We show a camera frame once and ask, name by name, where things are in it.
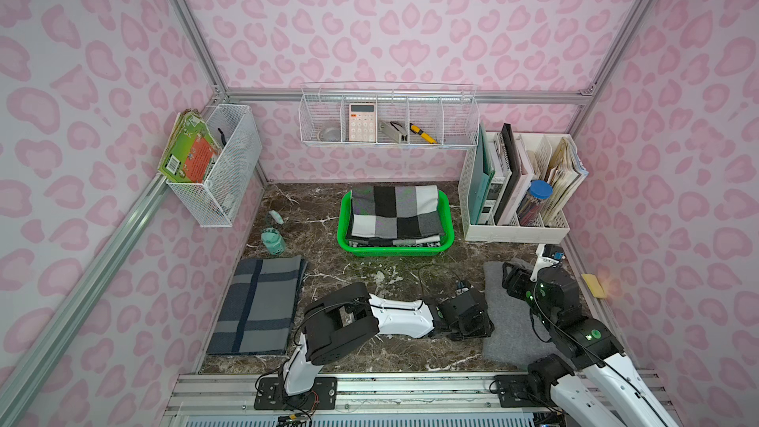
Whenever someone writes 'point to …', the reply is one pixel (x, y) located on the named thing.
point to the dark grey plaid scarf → (258, 310)
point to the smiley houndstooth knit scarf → (374, 244)
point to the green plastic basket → (446, 239)
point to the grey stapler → (396, 131)
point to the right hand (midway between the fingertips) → (510, 265)
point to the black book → (516, 171)
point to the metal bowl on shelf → (330, 133)
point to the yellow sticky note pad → (594, 286)
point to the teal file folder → (481, 175)
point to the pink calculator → (362, 122)
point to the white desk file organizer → (516, 188)
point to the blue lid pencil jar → (539, 193)
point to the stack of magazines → (567, 176)
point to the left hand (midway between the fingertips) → (494, 325)
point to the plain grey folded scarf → (507, 329)
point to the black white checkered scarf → (407, 213)
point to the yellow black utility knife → (416, 129)
